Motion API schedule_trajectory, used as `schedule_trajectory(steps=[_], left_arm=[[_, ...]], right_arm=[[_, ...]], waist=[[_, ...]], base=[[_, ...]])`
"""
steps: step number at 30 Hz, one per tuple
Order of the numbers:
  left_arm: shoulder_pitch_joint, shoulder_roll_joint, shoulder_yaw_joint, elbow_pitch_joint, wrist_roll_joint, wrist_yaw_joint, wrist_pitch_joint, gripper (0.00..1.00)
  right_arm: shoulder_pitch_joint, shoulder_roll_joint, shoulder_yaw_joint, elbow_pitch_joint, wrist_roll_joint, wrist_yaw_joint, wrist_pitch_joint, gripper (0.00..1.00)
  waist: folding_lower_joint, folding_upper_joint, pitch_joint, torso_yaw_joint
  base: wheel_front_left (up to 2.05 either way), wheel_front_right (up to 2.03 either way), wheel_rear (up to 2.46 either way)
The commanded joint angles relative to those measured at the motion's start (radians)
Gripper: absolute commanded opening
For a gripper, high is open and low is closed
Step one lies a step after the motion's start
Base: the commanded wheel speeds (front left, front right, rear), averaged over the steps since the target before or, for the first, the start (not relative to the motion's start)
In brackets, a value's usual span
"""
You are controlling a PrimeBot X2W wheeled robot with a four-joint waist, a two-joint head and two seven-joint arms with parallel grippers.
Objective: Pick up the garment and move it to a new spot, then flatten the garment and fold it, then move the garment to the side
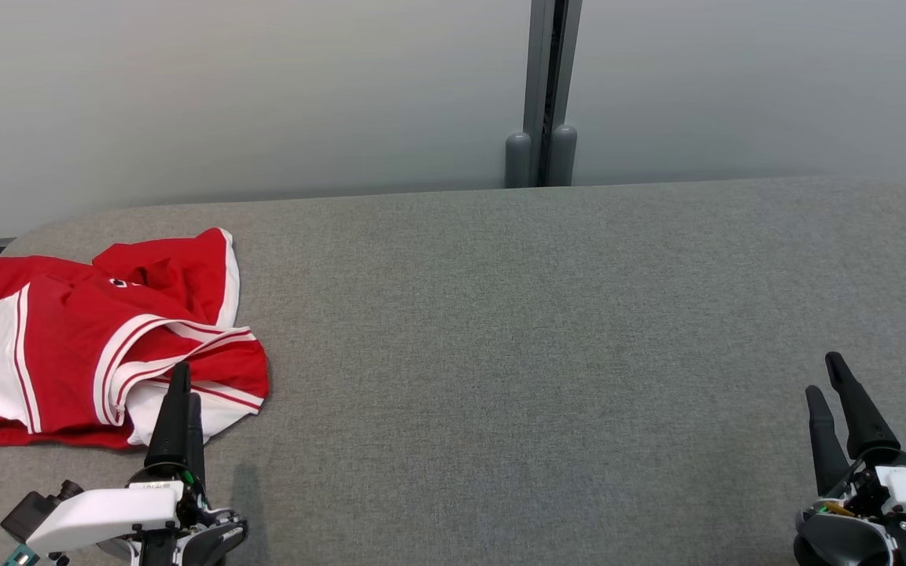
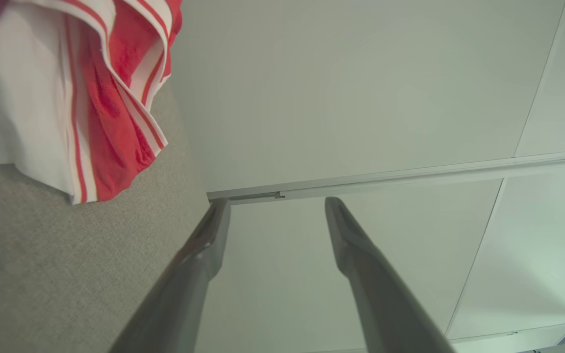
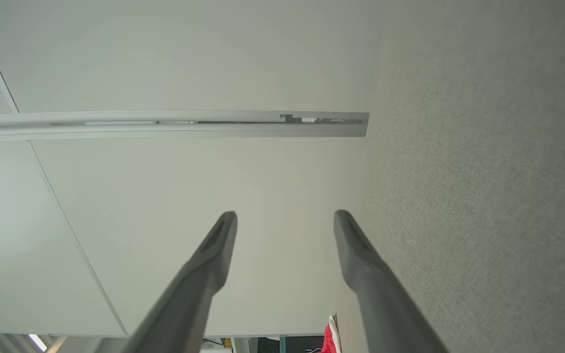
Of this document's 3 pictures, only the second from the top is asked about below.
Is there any red shirt with white sleeves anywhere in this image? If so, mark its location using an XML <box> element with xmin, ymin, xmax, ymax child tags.
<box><xmin>0</xmin><ymin>0</ymin><xmax>183</xmax><ymax>205</ymax></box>

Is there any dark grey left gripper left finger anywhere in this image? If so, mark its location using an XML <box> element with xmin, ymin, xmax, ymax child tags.
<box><xmin>108</xmin><ymin>198</ymin><xmax>231</xmax><ymax>353</ymax></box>

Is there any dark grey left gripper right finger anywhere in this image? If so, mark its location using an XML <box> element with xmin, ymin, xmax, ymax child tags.
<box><xmin>324</xmin><ymin>197</ymin><xmax>456</xmax><ymax>353</ymax></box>

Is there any grey metal partition post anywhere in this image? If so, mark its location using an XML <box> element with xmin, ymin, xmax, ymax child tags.
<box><xmin>206</xmin><ymin>149</ymin><xmax>565</xmax><ymax>204</ymax></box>

